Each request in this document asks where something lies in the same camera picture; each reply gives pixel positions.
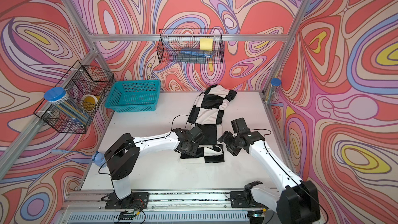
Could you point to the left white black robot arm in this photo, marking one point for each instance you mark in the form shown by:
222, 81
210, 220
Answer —
122, 156

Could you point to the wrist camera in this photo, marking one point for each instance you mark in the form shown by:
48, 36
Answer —
196, 135
240, 127

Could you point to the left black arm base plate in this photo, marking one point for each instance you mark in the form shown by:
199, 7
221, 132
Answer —
137, 200

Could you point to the green circuit board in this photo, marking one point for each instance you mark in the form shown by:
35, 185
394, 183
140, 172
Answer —
128, 215
256, 214

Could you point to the yellow tape roll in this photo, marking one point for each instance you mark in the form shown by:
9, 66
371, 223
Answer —
89, 103

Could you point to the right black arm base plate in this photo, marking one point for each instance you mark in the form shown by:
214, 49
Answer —
240, 199

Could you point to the aluminium front rail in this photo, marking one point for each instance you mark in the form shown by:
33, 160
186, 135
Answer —
164, 207

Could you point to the clear jar with blue lid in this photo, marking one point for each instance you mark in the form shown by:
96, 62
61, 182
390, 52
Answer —
64, 105

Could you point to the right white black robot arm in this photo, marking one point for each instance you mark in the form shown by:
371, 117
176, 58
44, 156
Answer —
294, 201

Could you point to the small blue capped tube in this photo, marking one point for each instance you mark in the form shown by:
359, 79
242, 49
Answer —
275, 83

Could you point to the black wire basket on left rail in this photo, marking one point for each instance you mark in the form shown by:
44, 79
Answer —
78, 81

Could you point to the blue cable connector on wall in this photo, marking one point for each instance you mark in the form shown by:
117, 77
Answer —
59, 151

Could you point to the black white checkered pillowcase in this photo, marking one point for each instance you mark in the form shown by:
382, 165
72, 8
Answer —
207, 114

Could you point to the black wire basket on back wall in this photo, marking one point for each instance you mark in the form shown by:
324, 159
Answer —
172, 41

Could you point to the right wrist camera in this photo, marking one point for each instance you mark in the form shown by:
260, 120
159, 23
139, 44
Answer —
240, 127

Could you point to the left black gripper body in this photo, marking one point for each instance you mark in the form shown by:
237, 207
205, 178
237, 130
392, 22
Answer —
192, 150

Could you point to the teal plastic basket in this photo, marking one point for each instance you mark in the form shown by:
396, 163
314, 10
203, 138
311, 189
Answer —
134, 96

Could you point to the yellow sticky note pad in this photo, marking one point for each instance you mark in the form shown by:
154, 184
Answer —
206, 44

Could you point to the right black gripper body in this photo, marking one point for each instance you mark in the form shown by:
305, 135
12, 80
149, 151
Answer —
231, 142

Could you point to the blue pen in wire basket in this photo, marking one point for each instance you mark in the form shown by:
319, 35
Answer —
197, 53

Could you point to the green circuit board right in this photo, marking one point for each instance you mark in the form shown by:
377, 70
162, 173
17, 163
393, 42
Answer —
256, 214

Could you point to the green circuit board left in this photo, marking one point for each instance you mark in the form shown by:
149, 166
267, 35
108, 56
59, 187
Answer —
128, 215

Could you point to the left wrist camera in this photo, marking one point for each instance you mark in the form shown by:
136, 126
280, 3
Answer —
196, 135

